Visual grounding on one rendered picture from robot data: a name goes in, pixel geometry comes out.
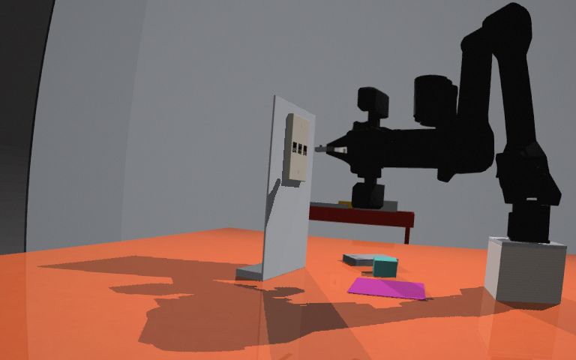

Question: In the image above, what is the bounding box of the translucent pink square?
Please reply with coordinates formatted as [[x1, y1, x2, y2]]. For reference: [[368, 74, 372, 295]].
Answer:
[[347, 277, 426, 300]]

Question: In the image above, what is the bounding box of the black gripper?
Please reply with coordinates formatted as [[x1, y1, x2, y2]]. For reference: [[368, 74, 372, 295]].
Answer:
[[326, 86, 412, 209]]

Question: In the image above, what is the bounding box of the grey panel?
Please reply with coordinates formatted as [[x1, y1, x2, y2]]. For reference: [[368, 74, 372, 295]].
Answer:
[[235, 95, 316, 281]]

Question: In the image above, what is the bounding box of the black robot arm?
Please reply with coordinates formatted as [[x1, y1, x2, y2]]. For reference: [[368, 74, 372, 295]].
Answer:
[[346, 2, 562, 244]]

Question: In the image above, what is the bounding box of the teal cube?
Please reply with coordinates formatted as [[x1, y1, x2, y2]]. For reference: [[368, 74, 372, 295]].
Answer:
[[373, 256, 398, 278]]

